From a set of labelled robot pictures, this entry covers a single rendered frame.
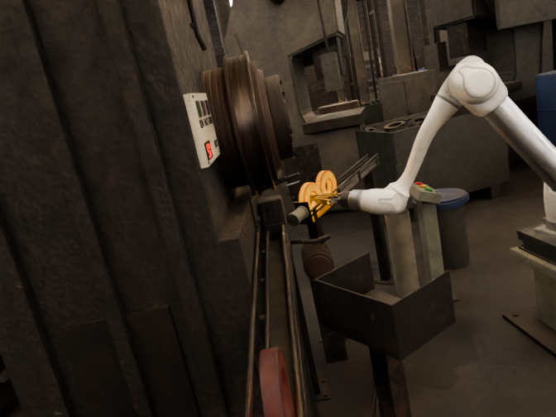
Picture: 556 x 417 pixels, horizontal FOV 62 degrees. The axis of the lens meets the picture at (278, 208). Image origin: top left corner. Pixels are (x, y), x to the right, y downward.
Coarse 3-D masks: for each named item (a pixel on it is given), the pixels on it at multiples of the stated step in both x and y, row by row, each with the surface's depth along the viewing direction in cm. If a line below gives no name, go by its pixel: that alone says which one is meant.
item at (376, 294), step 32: (320, 288) 119; (352, 288) 129; (448, 288) 110; (352, 320) 112; (384, 320) 103; (416, 320) 104; (448, 320) 111; (384, 352) 106; (384, 384) 122; (384, 416) 127
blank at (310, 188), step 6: (306, 186) 207; (312, 186) 210; (318, 186) 214; (300, 192) 207; (306, 192) 206; (312, 192) 211; (318, 192) 214; (300, 198) 206; (306, 198) 206; (312, 204) 214
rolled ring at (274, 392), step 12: (276, 348) 81; (264, 360) 77; (276, 360) 77; (264, 372) 75; (276, 372) 75; (264, 384) 74; (276, 384) 73; (288, 384) 87; (264, 396) 73; (276, 396) 72; (288, 396) 86; (264, 408) 72; (276, 408) 72; (288, 408) 86
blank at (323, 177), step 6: (318, 174) 220; (324, 174) 219; (330, 174) 224; (318, 180) 218; (324, 180) 219; (330, 180) 224; (324, 186) 219; (330, 186) 226; (336, 186) 228; (324, 192) 219; (330, 192) 224; (336, 192) 228
